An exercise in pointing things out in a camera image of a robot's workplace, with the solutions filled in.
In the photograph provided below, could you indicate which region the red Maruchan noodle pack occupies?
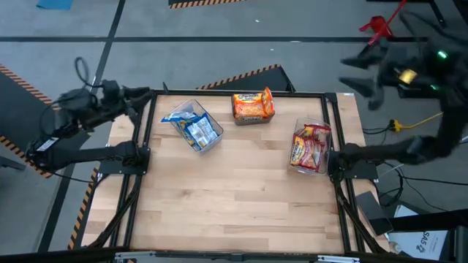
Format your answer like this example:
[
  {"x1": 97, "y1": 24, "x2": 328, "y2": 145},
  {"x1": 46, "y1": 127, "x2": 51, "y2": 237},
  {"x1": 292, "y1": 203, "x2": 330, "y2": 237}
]
[
  {"x1": 301, "y1": 123, "x2": 333, "y2": 142},
  {"x1": 305, "y1": 137, "x2": 327, "y2": 172},
  {"x1": 290, "y1": 134, "x2": 312, "y2": 167}
]

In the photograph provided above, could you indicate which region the yellow-black hazard strip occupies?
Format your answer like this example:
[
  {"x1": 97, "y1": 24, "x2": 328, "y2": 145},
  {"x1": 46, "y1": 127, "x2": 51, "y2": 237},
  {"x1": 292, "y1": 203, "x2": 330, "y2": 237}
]
[{"x1": 67, "y1": 167, "x2": 100, "y2": 251}]

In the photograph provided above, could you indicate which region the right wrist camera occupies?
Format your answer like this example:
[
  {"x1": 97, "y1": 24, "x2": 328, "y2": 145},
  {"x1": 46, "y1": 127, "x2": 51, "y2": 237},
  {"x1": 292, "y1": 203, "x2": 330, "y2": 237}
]
[{"x1": 420, "y1": 36, "x2": 468, "y2": 92}]

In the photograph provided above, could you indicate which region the yellow extension cable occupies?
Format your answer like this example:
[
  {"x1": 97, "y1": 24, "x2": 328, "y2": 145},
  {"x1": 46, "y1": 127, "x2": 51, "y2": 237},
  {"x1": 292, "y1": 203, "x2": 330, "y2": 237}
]
[{"x1": 389, "y1": 111, "x2": 445, "y2": 133}]

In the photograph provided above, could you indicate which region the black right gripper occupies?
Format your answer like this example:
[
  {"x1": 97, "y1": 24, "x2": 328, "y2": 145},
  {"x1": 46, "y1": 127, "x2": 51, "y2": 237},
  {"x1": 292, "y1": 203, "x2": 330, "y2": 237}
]
[{"x1": 339, "y1": 38, "x2": 429, "y2": 111}]

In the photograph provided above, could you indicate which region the dark grey flat box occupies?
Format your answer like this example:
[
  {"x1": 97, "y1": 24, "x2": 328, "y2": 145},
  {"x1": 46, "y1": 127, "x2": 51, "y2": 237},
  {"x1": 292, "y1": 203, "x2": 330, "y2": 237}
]
[{"x1": 355, "y1": 189, "x2": 395, "y2": 237}]

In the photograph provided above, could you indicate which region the orange Maruchan noodle pack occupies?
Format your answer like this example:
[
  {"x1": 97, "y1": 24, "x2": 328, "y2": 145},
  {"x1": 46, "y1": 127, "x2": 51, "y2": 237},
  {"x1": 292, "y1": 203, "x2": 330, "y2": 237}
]
[
  {"x1": 262, "y1": 86, "x2": 276, "y2": 118},
  {"x1": 233, "y1": 92, "x2": 267, "y2": 120}
]

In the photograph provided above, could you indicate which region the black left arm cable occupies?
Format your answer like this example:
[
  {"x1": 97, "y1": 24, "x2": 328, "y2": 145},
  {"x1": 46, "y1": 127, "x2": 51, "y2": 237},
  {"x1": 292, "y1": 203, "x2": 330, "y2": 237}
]
[{"x1": 36, "y1": 56, "x2": 97, "y2": 147}]

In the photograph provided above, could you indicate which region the black metal bar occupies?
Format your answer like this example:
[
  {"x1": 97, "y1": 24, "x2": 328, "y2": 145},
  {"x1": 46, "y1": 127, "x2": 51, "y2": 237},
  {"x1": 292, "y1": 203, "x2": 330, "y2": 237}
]
[{"x1": 387, "y1": 208, "x2": 468, "y2": 232}]

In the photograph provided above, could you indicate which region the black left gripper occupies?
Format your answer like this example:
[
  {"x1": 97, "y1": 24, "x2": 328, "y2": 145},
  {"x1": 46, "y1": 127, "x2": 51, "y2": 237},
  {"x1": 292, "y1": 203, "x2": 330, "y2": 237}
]
[{"x1": 100, "y1": 80, "x2": 154, "y2": 126}]

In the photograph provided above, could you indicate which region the white printed paper sheet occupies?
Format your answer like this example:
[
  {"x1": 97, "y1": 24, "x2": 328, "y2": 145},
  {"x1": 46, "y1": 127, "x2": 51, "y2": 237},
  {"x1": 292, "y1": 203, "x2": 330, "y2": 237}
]
[{"x1": 386, "y1": 203, "x2": 450, "y2": 262}]

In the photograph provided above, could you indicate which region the hazard-striped black floor mat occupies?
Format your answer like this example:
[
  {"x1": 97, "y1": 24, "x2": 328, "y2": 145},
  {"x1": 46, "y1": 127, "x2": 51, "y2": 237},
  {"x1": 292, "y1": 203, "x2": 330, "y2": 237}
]
[
  {"x1": 167, "y1": 0, "x2": 249, "y2": 9},
  {"x1": 196, "y1": 64, "x2": 296, "y2": 93},
  {"x1": 0, "y1": 64, "x2": 95, "y2": 180}
]

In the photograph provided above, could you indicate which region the black power cable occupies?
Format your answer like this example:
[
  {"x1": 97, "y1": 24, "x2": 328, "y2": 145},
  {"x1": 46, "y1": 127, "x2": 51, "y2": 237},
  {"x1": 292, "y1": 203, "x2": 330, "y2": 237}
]
[{"x1": 361, "y1": 126, "x2": 468, "y2": 215}]

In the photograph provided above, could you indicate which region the silver metal bracket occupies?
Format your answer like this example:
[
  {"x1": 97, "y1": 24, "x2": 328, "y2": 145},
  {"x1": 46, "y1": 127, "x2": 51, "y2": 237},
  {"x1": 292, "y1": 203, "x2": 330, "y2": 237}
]
[
  {"x1": 114, "y1": 250, "x2": 157, "y2": 263},
  {"x1": 317, "y1": 254, "x2": 361, "y2": 263}
]

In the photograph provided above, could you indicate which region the clear plastic bin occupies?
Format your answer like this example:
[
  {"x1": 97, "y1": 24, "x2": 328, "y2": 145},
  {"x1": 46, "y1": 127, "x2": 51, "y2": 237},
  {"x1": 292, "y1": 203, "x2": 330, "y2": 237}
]
[
  {"x1": 160, "y1": 98, "x2": 224, "y2": 153},
  {"x1": 289, "y1": 116, "x2": 333, "y2": 177}
]

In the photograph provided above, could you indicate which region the blue floor mat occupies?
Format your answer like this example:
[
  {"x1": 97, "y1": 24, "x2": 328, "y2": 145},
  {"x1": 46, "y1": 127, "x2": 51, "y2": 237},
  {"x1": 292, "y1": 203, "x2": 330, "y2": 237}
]
[{"x1": 35, "y1": 0, "x2": 75, "y2": 11}]

